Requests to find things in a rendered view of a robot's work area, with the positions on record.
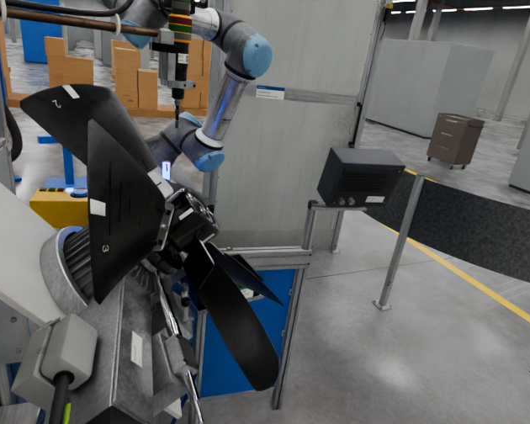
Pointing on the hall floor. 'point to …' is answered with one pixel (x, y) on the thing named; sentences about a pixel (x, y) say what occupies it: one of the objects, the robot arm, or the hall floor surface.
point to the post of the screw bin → (198, 358)
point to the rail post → (289, 338)
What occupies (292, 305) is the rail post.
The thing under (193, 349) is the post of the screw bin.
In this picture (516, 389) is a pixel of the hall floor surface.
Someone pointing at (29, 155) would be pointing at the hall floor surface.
